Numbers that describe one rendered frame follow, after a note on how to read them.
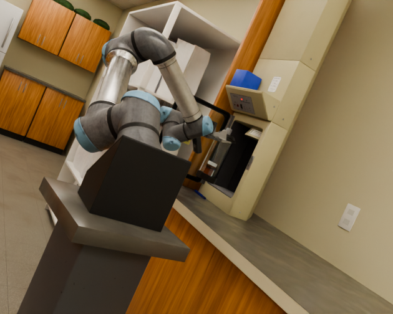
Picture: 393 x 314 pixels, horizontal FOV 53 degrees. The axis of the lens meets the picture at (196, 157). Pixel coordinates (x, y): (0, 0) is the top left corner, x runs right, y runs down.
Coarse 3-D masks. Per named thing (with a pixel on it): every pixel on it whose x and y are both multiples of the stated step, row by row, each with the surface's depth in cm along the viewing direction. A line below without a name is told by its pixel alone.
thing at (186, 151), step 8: (200, 104) 197; (208, 112) 199; (216, 112) 201; (216, 120) 202; (216, 128) 203; (184, 144) 199; (192, 144) 200; (208, 144) 203; (168, 152) 197; (176, 152) 198; (184, 152) 200; (192, 152) 201; (192, 160) 202; (200, 160) 203; (192, 168) 203
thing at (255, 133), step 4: (252, 128) 193; (256, 128) 190; (248, 132) 192; (252, 132) 190; (256, 132) 189; (260, 132) 188; (248, 136) 201; (252, 136) 188; (256, 136) 188; (256, 140) 203
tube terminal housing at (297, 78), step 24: (264, 72) 195; (288, 72) 180; (312, 72) 181; (288, 96) 178; (240, 120) 198; (264, 120) 182; (288, 120) 182; (264, 144) 179; (264, 168) 183; (216, 192) 194; (240, 192) 180; (240, 216) 184
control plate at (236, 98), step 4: (232, 96) 196; (236, 96) 192; (240, 96) 189; (244, 96) 186; (232, 100) 198; (236, 100) 194; (240, 100) 191; (244, 100) 188; (248, 100) 184; (236, 104) 196; (244, 104) 189; (248, 104) 186; (252, 104) 182; (236, 108) 198; (240, 108) 194; (244, 108) 191; (248, 108) 187; (252, 108) 184; (248, 112) 189; (252, 112) 186
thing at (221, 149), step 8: (216, 136) 183; (216, 144) 182; (224, 144) 181; (232, 144) 184; (208, 152) 184; (216, 152) 181; (224, 152) 182; (208, 160) 182; (216, 160) 181; (224, 160) 184; (200, 168) 184; (208, 168) 182; (216, 168) 182; (216, 176) 184
